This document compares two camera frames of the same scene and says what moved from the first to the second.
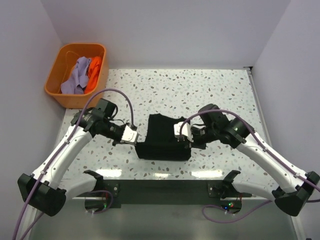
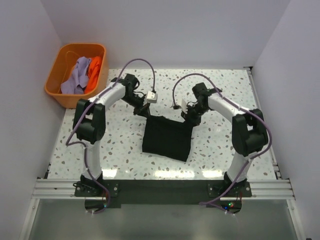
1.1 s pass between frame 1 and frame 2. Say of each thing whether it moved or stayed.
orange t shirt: stayed
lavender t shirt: stayed
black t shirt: moved
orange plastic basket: stayed
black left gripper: moved
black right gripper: moved
